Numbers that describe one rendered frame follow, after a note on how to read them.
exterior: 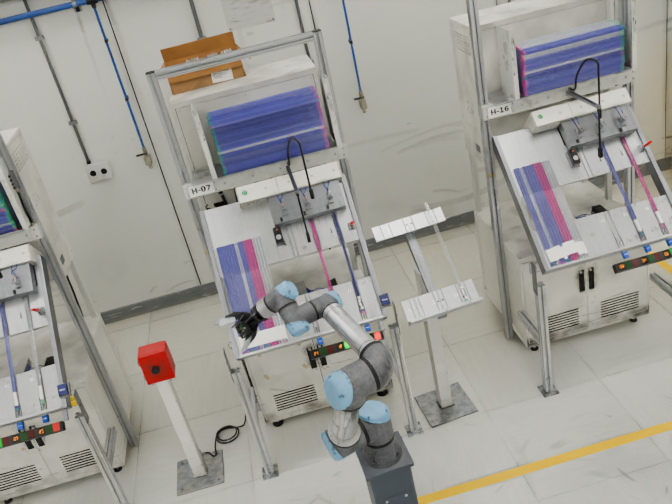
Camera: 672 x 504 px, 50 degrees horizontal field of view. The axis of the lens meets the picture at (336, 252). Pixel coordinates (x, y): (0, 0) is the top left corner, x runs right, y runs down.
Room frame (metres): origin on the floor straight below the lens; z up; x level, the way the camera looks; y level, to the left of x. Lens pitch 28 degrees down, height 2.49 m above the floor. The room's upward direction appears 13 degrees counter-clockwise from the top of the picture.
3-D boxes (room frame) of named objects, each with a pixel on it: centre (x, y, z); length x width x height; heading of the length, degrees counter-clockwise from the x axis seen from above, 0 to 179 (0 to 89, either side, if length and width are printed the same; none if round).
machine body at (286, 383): (3.28, 0.24, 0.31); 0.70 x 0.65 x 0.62; 94
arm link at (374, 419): (2.02, 0.01, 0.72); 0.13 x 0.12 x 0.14; 113
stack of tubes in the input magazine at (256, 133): (3.16, 0.17, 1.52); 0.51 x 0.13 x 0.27; 94
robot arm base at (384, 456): (2.02, 0.00, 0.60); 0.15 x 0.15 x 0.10
